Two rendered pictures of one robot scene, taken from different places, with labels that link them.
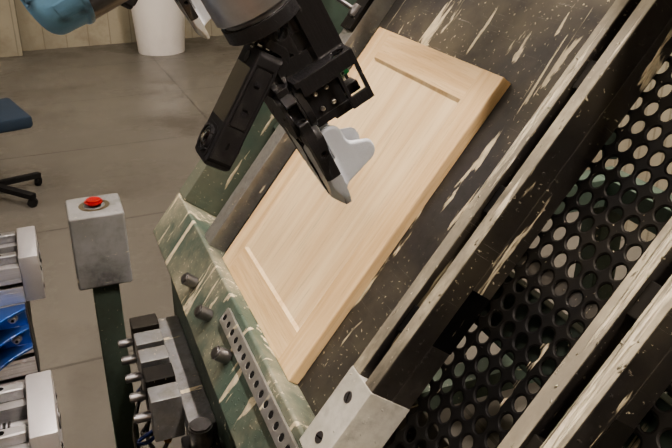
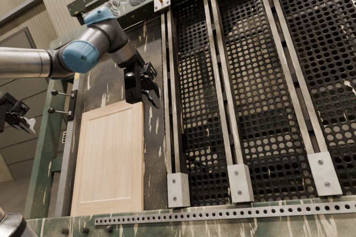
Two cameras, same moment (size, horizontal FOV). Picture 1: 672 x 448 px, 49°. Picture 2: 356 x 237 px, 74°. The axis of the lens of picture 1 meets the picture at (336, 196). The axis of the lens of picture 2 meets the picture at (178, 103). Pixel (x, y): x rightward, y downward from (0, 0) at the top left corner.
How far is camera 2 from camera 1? 0.54 m
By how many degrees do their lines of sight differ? 44
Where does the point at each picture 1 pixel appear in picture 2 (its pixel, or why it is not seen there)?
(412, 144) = (125, 126)
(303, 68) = (141, 70)
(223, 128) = (136, 87)
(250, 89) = (137, 75)
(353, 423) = (181, 184)
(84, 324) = not seen: outside the picture
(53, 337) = not seen: outside the picture
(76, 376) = not seen: outside the picture
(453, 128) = (136, 113)
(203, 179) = (33, 206)
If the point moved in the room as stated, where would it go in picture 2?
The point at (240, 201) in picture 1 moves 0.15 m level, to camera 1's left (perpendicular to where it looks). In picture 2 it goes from (64, 193) to (34, 211)
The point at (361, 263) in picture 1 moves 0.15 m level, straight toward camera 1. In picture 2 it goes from (137, 161) to (156, 164)
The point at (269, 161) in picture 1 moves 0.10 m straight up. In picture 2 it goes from (68, 173) to (60, 156)
